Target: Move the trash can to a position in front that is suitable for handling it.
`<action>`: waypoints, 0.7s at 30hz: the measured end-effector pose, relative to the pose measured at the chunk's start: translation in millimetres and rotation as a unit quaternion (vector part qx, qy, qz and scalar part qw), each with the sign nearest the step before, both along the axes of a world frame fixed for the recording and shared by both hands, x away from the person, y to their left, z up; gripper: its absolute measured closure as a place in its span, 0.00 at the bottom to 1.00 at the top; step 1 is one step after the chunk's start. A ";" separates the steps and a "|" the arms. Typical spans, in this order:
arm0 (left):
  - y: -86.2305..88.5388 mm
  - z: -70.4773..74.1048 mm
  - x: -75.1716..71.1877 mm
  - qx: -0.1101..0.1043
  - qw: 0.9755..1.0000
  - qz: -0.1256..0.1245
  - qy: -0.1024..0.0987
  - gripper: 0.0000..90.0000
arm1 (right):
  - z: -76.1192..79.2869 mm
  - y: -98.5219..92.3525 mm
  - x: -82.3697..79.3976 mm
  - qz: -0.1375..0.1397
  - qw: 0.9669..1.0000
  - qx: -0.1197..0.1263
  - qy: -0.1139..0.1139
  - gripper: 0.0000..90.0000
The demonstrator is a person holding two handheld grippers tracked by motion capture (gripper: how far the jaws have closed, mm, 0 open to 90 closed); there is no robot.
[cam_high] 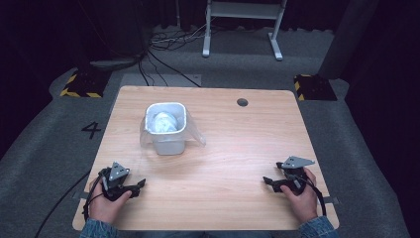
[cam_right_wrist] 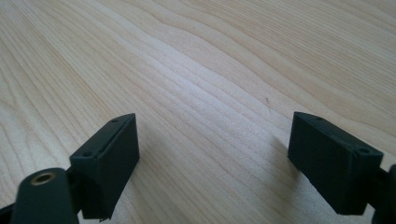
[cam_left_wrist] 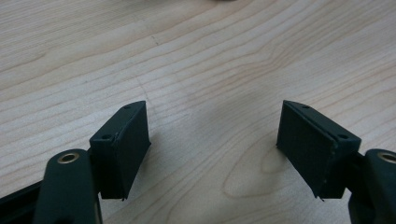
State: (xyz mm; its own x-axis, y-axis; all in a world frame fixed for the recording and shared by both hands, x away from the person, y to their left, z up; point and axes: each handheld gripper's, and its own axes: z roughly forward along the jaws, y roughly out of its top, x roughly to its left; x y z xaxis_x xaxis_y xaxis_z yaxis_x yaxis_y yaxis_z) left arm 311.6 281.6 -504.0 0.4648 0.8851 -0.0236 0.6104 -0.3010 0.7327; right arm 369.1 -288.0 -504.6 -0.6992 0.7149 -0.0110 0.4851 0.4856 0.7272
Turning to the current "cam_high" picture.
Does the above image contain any black yellow striped base plate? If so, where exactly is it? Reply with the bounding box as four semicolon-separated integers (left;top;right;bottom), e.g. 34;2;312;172
293;73;339;102
59;68;112;99

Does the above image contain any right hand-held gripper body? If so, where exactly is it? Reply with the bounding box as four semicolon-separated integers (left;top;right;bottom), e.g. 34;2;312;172
275;156;316;196

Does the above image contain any grey column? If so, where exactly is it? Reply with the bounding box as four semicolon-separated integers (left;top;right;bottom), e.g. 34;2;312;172
317;0;380;80

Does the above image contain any person's left hand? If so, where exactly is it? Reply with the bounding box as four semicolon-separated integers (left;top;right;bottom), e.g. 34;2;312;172
88;177;133;225

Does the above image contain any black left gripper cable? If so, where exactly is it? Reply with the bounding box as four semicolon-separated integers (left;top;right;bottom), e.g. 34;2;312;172
34;169;110;238

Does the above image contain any white plastic bin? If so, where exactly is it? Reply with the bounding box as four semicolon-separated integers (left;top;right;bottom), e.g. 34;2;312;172
144;101;188;157

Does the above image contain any person's right hand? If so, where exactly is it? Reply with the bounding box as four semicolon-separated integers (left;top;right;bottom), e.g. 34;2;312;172
279;167;319;225

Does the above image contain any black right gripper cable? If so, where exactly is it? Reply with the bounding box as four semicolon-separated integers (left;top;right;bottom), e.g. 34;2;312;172
290;175;328;218

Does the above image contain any clear plastic container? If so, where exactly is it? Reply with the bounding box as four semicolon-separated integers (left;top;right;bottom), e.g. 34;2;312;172
139;102;207;150

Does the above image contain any crumpled white paper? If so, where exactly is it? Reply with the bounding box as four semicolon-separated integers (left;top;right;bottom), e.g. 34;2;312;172
152;111;179;134

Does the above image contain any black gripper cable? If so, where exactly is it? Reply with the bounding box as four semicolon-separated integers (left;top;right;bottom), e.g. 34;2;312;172
290;175;328;218
34;169;110;238

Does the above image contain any grey flat cable cover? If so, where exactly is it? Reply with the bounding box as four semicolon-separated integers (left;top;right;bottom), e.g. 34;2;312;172
88;57;145;71

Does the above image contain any white metal stand frame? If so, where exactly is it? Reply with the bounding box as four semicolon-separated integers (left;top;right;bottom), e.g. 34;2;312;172
201;0;288;61

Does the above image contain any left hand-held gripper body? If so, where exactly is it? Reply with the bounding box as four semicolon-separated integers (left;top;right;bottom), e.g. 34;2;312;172
98;161;140;202

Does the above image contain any bundle of floor cables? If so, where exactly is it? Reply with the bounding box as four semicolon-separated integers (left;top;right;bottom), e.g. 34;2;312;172
137;18;216;88

